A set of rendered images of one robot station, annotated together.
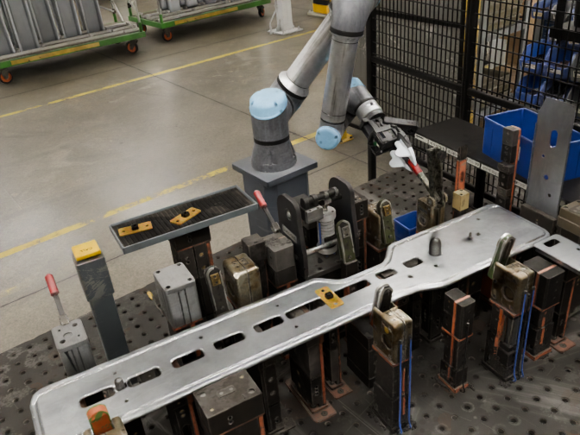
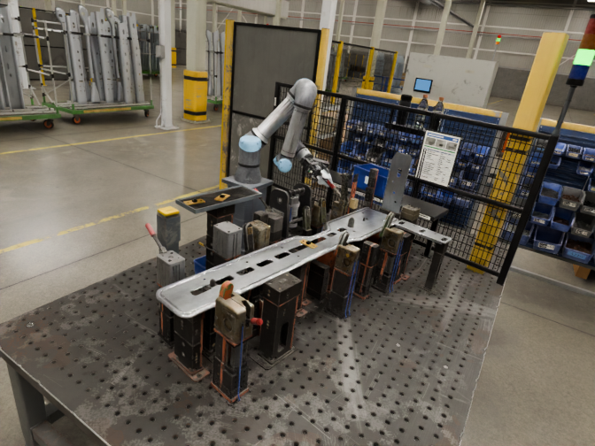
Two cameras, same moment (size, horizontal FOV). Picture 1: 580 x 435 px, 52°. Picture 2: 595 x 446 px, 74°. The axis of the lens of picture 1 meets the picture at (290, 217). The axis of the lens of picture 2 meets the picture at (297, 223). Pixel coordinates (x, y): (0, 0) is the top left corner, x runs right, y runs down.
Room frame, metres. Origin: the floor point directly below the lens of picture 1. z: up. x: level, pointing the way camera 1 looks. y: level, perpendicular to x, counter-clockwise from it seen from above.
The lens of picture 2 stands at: (-0.26, 0.65, 1.79)
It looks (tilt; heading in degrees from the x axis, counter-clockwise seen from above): 23 degrees down; 335
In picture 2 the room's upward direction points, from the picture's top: 7 degrees clockwise
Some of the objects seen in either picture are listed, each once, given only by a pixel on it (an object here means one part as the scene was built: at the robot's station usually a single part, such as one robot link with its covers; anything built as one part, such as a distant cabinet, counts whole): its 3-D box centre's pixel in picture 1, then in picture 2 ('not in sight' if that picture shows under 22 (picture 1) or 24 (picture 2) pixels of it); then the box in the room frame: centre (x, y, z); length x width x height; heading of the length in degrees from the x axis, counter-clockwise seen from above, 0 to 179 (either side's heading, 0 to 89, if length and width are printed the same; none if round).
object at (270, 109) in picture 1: (269, 113); (250, 149); (1.78, 0.03, 1.27); 0.13 x 0.12 x 0.14; 161
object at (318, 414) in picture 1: (305, 357); (292, 280); (1.13, -0.01, 0.84); 0.17 x 0.06 x 0.29; 27
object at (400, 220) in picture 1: (412, 230); not in sight; (1.84, -0.45, 0.74); 0.11 x 0.10 x 0.09; 117
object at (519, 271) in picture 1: (507, 321); (387, 259); (1.16, -0.54, 0.87); 0.12 x 0.09 x 0.35; 27
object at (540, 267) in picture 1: (535, 308); (395, 256); (1.24, -0.65, 0.84); 0.11 x 0.10 x 0.28; 27
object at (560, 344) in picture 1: (560, 299); (404, 252); (1.26, -0.72, 0.84); 0.11 x 0.06 x 0.29; 27
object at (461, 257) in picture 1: (324, 303); (306, 246); (1.15, -0.06, 1.00); 1.38 x 0.22 x 0.02; 117
